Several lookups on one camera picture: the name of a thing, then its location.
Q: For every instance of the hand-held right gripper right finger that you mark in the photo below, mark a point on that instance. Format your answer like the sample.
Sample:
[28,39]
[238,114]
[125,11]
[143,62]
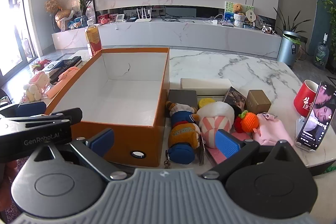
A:
[228,144]

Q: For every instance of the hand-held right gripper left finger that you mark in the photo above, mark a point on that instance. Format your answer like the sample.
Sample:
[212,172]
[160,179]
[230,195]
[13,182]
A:
[101,141]

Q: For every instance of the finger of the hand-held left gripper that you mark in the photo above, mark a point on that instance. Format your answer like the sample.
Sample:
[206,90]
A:
[68,114]
[31,109]

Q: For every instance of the pink pad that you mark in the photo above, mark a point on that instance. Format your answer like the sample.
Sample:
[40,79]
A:
[241,137]

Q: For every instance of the crocheted orange fruit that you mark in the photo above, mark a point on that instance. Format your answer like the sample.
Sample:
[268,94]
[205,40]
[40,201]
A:
[249,121]

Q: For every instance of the white pink plush toy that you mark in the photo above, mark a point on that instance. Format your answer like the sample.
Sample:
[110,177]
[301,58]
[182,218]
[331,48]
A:
[215,113]

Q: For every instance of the illustrated card box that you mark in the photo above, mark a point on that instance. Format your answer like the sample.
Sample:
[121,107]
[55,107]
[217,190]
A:
[233,99]

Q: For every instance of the blue orange plush doll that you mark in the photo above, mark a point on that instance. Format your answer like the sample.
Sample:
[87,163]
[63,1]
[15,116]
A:
[183,132]

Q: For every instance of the yellow round container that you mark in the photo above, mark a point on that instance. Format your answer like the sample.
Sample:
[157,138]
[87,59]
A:
[206,103]

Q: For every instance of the pink cloth pouch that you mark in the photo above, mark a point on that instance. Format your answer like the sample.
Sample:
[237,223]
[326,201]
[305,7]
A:
[273,129]

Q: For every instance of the gold cardboard box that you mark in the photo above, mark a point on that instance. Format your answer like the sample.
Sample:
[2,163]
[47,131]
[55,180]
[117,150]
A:
[258,102]

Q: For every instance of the orange cardboard storage box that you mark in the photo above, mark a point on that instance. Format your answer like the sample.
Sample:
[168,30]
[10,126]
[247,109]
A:
[131,98]

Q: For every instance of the dark grey box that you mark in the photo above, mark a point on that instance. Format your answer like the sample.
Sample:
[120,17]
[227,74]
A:
[183,99]

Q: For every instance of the long white box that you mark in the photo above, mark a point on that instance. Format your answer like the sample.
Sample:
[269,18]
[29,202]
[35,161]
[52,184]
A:
[204,83]

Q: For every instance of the pink plush bunny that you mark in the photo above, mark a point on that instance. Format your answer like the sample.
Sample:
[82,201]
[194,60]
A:
[36,85]

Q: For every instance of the pink toy phone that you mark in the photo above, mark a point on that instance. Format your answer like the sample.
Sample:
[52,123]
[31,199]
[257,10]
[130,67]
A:
[61,85]

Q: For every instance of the red green tinsel ornament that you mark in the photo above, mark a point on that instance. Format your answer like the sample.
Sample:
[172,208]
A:
[40,66]

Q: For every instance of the orange drink bottle red label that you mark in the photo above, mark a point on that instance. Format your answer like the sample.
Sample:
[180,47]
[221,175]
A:
[93,40]

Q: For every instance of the red cup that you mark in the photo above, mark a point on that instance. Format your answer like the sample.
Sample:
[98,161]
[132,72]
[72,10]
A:
[304,100]

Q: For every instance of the blue snack bag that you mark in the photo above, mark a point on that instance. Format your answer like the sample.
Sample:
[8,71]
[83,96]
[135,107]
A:
[77,22]

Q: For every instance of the glass sliding door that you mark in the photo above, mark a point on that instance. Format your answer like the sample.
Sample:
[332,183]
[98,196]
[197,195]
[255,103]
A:
[13,16]

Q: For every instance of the smartphone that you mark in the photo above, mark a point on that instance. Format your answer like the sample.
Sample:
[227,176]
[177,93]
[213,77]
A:
[319,113]

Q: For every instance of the gold vase dried flowers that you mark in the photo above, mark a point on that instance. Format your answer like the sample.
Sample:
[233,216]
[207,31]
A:
[61,16]

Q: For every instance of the small pink figure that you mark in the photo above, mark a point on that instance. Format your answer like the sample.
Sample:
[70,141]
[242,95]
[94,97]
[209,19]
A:
[105,20]

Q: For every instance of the small white digital clock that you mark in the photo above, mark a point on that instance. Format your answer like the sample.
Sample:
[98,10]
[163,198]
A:
[120,18]

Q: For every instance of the potted snake plant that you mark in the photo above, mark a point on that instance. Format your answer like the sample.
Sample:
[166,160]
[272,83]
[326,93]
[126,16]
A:
[84,3]

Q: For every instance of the white marble television cabinet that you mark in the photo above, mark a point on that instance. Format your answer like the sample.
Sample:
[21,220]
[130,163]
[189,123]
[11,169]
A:
[183,35]

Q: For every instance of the black white cow figurine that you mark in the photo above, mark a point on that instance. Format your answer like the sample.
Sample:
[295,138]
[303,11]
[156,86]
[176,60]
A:
[268,29]

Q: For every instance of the white router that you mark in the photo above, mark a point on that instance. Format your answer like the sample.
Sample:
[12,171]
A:
[143,18]

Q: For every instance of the white charger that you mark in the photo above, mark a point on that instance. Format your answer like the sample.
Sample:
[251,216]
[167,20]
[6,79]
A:
[216,22]

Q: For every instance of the white woven pot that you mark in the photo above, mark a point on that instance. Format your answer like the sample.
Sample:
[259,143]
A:
[239,20]

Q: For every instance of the round paper fan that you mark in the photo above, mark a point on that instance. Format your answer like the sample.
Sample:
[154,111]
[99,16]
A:
[250,16]

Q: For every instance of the long-leaf potted plant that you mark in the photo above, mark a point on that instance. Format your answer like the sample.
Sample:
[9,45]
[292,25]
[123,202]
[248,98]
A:
[290,26]

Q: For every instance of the small plush bear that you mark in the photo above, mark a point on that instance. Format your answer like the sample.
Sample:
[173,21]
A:
[238,8]

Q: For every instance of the green painting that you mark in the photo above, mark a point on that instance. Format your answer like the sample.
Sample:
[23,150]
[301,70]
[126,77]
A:
[249,7]

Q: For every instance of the leafy climbing plant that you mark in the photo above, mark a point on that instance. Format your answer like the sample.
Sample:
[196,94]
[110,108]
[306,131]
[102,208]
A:
[329,19]

